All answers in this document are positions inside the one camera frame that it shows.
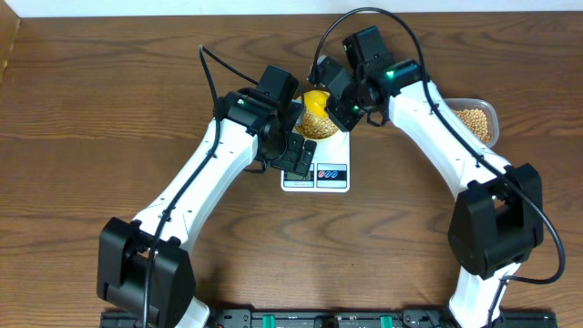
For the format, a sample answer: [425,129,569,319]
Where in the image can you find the yellow measuring scoop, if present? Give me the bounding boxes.
[303,90,330,118]

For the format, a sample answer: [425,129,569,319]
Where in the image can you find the right black cable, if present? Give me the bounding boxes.
[308,6,567,328]

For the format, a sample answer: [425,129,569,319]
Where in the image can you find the clear plastic container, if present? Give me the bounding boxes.
[445,98,500,148]

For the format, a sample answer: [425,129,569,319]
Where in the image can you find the white digital kitchen scale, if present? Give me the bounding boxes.
[281,131,351,193]

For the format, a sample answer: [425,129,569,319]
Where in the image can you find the soybeans in bowl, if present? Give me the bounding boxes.
[296,111,339,139]

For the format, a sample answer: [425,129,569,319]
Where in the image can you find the black cable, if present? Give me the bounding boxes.
[308,6,567,328]
[141,44,268,328]

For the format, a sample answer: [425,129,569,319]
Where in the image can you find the left black cable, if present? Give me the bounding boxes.
[141,44,268,328]

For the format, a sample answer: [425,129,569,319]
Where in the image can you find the yellow bowl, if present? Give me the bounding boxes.
[296,90,339,140]

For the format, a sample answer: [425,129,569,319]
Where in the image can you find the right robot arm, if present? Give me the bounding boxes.
[309,26,544,327]

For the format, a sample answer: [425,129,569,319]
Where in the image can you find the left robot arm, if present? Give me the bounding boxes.
[97,66,316,327]

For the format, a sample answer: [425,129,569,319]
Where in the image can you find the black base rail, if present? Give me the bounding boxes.
[98,308,558,328]

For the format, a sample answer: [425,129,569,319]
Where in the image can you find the soybeans pile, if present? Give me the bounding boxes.
[455,108,491,144]

